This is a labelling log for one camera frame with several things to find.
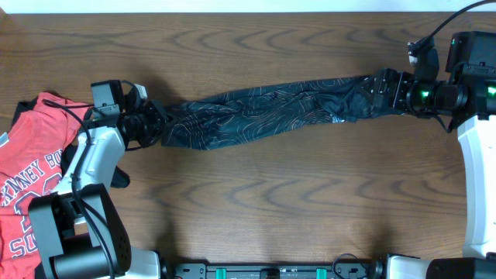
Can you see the red printed t-shirt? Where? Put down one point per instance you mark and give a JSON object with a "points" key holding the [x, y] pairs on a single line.
{"points": [[30, 168]]}

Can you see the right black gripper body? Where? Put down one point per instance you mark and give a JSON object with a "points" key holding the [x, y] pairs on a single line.
{"points": [[404, 81]]}

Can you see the black orange-patterned jersey shirt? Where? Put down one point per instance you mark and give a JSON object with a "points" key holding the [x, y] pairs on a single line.
{"points": [[245, 115]]}

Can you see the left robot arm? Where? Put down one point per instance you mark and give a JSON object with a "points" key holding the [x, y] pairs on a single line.
{"points": [[77, 228]]}

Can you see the plain black garment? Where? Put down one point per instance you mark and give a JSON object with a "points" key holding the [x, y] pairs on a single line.
{"points": [[120, 178]]}

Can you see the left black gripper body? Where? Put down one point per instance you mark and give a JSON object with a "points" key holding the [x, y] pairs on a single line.
{"points": [[147, 126]]}

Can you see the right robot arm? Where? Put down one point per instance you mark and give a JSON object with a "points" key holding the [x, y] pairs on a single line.
{"points": [[468, 98]]}

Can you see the black mounting rail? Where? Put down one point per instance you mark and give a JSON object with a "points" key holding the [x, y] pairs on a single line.
{"points": [[272, 271]]}

